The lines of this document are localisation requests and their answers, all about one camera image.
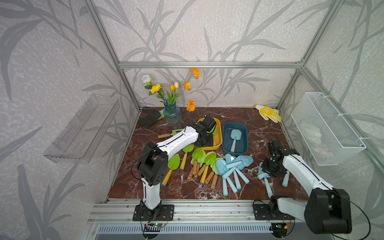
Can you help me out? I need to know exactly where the clear plastic wall shelf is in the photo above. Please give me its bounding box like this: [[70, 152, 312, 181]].
[[43, 94, 121, 164]]

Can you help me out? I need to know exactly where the green garden fork wooden handle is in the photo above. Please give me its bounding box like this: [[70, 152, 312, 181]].
[[158, 129, 184, 139]]

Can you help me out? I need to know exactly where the dark teal storage box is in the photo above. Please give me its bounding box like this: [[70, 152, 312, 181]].
[[222, 122, 248, 157]]

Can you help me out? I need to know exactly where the aluminium front rail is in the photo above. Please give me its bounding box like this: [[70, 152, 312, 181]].
[[87, 199, 294, 224]]

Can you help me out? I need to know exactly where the yellow white garden glove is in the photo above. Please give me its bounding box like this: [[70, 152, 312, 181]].
[[255, 105, 282, 123]]

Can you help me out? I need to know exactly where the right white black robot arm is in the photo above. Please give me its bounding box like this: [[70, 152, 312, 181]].
[[261, 140, 353, 234]]

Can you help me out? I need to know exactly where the glass vase with flowers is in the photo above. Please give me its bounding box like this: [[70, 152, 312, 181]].
[[141, 75, 192, 127]]

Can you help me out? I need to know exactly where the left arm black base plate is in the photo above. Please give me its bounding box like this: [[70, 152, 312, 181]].
[[133, 204, 175, 222]]

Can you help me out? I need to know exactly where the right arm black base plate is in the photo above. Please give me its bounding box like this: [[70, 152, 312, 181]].
[[253, 196, 295, 221]]

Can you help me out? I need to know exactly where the yellow storage box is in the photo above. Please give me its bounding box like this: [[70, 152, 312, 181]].
[[195, 118, 223, 151]]

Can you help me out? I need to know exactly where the white wire mesh basket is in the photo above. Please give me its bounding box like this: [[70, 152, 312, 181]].
[[291, 92, 367, 166]]

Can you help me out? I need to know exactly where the black garden glove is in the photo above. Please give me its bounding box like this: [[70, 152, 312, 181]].
[[138, 109, 164, 127]]

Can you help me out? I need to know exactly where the green shovel wooden handle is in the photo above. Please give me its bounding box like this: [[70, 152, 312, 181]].
[[187, 148, 206, 180], [204, 158, 223, 190]]

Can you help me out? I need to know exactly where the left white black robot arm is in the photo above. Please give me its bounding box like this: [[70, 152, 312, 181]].
[[137, 116, 218, 211]]

